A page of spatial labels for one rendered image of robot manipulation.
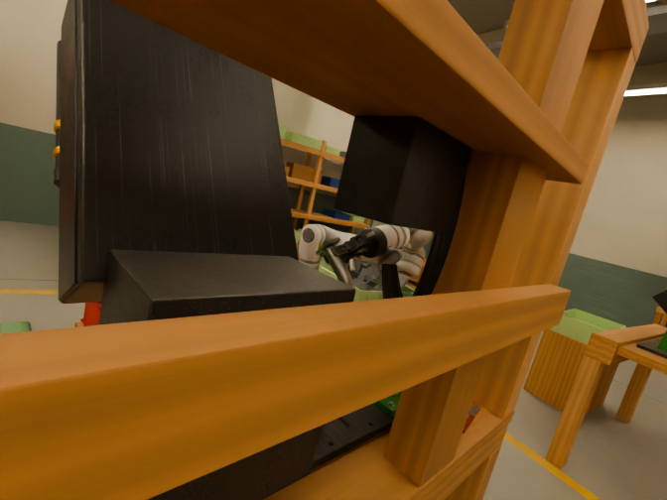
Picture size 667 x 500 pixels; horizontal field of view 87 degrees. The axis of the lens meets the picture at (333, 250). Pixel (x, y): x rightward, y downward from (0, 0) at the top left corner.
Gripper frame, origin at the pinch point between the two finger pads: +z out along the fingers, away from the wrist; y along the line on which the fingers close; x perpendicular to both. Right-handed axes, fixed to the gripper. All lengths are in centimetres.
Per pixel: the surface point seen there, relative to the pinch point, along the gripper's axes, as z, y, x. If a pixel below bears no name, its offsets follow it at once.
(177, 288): 40.9, 21.0, 5.4
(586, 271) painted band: -683, -195, 107
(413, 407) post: 4.0, 2.8, 35.1
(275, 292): 30.0, 20.4, 9.2
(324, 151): -383, -323, -300
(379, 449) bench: 6.7, -10.1, 40.8
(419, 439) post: 5.3, 1.4, 40.5
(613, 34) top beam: -54, 56, -12
